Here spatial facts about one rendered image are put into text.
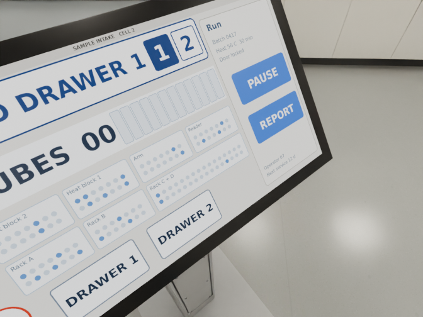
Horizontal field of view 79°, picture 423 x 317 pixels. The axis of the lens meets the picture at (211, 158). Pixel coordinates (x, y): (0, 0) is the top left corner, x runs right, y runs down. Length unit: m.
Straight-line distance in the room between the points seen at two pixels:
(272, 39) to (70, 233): 0.36
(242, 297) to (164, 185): 1.03
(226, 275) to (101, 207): 1.06
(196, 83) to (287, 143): 0.17
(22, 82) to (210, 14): 0.22
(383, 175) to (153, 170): 1.71
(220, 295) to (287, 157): 0.97
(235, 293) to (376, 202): 0.96
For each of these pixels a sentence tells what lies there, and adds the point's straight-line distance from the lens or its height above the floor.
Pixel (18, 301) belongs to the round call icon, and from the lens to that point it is 0.34.
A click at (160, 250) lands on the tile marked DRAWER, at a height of 1.00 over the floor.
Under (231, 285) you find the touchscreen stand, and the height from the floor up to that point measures 0.04.
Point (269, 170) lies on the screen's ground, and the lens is 0.39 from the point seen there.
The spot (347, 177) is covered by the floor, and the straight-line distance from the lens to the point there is 1.79.
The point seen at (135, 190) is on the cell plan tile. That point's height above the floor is 1.06.
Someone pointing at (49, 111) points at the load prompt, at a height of 1.14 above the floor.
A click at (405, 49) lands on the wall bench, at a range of 2.88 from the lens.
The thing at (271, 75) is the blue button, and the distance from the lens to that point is 0.40.
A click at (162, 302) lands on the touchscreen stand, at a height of 0.04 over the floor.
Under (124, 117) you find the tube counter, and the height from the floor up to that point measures 1.12.
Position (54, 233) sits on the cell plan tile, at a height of 1.06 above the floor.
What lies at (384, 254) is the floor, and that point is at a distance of 1.61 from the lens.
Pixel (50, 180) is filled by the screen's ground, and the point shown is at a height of 1.10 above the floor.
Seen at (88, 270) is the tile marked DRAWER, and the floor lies 1.02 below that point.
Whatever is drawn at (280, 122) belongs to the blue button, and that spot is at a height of 1.04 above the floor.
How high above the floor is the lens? 1.30
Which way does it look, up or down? 50 degrees down
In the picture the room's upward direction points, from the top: 2 degrees counter-clockwise
